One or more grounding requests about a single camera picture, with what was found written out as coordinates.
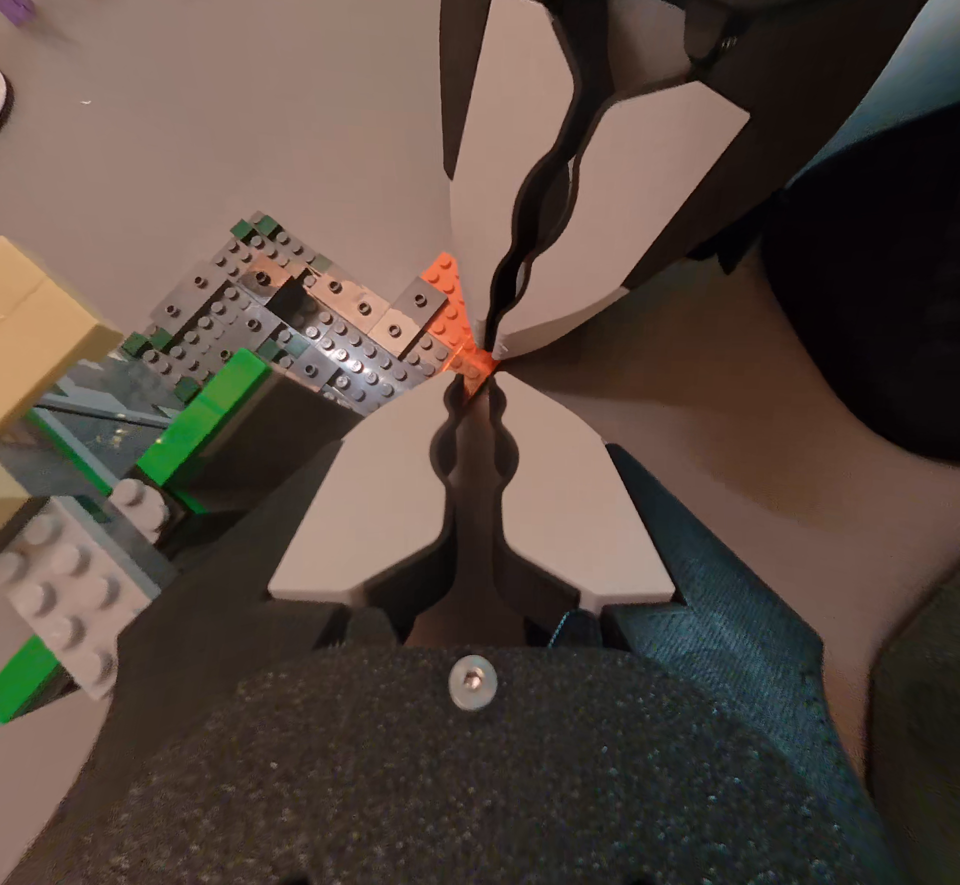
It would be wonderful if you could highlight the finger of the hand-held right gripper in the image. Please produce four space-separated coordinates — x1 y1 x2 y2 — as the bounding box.
493 79 752 361
447 0 585 348

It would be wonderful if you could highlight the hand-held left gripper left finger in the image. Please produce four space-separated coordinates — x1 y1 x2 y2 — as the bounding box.
267 373 460 627

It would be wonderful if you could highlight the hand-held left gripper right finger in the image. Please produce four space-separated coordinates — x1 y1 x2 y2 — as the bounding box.
490 373 678 615

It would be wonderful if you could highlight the translucent orange toy brick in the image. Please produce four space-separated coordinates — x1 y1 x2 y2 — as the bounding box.
452 346 502 400

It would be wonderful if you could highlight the toy brick building model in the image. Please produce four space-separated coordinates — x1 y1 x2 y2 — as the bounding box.
0 210 500 726

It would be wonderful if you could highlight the black mesh office chair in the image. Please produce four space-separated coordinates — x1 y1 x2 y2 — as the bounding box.
756 103 960 463

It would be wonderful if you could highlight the person's dark green clothing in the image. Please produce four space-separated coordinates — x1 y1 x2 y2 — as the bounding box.
868 583 960 885

